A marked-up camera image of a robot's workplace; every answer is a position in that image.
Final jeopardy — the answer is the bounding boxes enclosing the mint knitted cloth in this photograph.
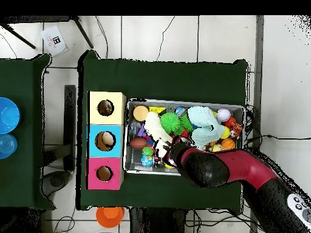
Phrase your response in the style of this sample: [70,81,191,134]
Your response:
[186,106,225,149]

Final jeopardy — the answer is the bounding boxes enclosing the orange plastic cone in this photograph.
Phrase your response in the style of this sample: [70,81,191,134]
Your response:
[95,206,125,229]

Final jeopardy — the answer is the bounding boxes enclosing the orange round sponge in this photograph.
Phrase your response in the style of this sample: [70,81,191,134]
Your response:
[132,104,149,122]

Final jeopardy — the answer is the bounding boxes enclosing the brown toy football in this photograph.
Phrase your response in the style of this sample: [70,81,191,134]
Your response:
[129,137,148,150]

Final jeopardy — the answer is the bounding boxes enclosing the dark green tablecloth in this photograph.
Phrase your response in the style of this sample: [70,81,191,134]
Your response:
[76,49,250,214]

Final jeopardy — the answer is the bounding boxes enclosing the white baseball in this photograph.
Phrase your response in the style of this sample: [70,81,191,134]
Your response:
[216,108,232,123]

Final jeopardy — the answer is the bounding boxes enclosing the small globe ball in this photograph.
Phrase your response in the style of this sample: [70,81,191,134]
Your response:
[140,155,154,167]

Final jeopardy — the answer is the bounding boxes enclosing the green cloth covered side table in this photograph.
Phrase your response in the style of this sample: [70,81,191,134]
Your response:
[0,53,55,211]

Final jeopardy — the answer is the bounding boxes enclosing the black flat panel stand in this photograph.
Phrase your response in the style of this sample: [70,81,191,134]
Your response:
[63,84,77,172]

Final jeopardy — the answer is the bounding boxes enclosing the wooden box with three holes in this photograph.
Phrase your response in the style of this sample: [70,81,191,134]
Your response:
[86,90,127,191]

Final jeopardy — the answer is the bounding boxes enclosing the blue plastic bowl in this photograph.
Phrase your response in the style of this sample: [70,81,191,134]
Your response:
[0,96,22,135]

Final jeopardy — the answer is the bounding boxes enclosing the translucent blue plastic cup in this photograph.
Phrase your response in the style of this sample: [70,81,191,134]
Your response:
[0,133,18,160]

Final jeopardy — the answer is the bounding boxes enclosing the white printed card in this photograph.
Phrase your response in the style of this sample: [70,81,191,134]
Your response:
[39,25,68,58]

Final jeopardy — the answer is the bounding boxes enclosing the orange toy basketball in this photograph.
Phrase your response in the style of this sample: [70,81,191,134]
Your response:
[220,138,236,150]

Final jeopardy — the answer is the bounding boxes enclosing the grey round base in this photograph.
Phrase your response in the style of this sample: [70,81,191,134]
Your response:
[41,171,71,197]

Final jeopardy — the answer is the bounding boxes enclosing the black power cable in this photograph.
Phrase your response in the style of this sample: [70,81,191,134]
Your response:
[245,134,311,149]

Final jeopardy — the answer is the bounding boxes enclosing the cream knitted cloth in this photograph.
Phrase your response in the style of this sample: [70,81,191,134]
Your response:
[144,111,174,158]

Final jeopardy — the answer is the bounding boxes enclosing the yellow wedge block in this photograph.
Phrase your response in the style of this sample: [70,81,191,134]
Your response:
[148,106,167,115]

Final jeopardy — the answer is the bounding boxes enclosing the green spiky rubber ball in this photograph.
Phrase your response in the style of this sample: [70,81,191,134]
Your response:
[160,112,182,134]

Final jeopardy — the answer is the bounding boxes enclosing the black tripod stand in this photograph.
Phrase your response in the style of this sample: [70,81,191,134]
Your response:
[0,16,94,49]

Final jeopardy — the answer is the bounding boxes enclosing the tiger plush toy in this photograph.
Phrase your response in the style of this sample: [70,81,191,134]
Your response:
[229,121,243,138]

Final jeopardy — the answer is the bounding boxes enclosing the shallow wire mesh bin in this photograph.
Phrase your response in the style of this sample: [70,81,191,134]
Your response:
[122,98,246,177]

